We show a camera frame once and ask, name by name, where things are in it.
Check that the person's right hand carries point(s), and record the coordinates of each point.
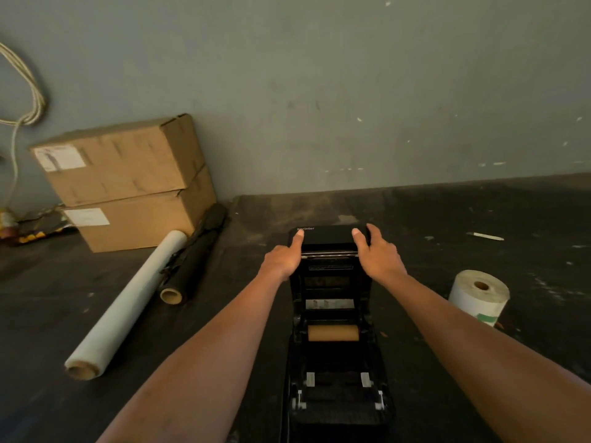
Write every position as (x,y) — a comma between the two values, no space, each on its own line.
(381,262)

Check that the person's left hand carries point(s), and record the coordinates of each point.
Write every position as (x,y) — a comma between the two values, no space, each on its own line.
(279,262)

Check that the brown cardboard core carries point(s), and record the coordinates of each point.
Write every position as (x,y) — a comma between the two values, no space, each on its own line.
(333,333)

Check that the white paper roll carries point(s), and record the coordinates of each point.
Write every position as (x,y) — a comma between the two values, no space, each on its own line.
(475,299)

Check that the black printer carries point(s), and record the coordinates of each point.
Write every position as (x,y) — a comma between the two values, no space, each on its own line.
(334,410)

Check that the person's left forearm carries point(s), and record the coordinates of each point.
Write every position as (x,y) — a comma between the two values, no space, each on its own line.
(208,364)

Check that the person's right forearm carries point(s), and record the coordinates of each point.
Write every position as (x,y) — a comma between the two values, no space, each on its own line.
(485,355)

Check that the black film roll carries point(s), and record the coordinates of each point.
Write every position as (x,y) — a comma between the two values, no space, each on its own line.
(194,258)

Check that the white film roll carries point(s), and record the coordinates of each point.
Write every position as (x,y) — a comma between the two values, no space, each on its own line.
(124,304)

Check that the small white stick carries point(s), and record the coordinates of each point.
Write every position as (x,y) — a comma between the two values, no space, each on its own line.
(485,236)

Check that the brown cardboard box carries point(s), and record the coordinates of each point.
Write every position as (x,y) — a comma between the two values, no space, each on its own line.
(143,221)
(120,161)

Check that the dark yellow patterned item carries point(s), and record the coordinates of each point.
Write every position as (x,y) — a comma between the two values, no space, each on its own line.
(44,226)

